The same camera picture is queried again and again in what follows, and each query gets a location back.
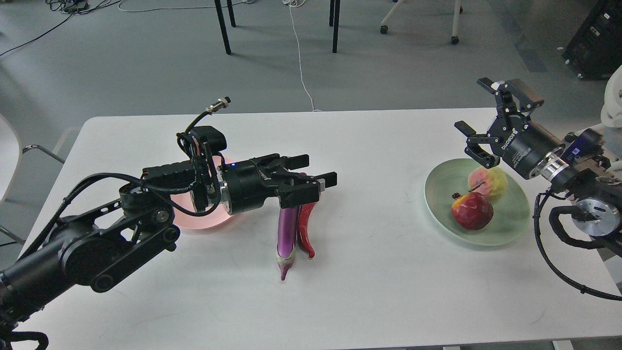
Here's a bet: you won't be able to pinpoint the white chair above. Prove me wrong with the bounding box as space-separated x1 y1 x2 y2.
0 114 65 248
601 67 622 171

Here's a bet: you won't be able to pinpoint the black table leg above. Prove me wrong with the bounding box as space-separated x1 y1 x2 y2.
328 0 341 53
214 0 236 55

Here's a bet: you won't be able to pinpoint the red chili pepper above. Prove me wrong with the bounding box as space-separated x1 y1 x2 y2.
297 202 316 260

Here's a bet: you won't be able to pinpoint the white rolling chair base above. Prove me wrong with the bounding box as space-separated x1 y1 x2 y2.
379 0 464 46

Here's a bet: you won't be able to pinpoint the red pomegranate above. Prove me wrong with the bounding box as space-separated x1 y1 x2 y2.
451 192 495 230

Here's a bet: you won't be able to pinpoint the white chair right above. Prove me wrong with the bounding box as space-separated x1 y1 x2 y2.
601 67 622 171

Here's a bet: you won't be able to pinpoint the light green plate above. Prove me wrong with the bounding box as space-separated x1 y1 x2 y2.
424 158 532 246

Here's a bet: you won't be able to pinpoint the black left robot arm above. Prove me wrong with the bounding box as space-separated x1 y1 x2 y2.
1 97 338 350

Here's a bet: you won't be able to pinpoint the white chair left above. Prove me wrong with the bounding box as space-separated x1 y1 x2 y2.
0 114 65 248

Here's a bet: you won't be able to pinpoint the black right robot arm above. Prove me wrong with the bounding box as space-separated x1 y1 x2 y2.
454 77 622 301

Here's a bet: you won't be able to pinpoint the pink plate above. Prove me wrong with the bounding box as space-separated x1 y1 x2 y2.
173 156 239 230

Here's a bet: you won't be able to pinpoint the black equipment case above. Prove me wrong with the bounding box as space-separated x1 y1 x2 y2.
563 0 622 80

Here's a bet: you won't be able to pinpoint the black table leg right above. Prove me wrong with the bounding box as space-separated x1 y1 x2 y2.
328 0 341 53

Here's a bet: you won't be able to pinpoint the black floor cables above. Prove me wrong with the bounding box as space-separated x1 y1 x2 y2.
0 0 122 59

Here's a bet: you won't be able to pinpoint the purple eggplant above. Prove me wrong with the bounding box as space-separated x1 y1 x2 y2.
277 207 300 281

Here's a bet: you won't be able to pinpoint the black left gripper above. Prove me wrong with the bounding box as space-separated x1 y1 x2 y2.
217 154 338 215

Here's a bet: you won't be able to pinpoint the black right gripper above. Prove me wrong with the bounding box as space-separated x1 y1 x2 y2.
454 77 565 179

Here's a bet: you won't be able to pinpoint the yellow green peach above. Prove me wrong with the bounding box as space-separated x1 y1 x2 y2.
467 166 508 202

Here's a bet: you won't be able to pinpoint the white floor cable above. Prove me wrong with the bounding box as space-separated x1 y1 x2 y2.
282 0 322 112

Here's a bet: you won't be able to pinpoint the black table leg left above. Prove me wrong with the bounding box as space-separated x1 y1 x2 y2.
214 0 236 55

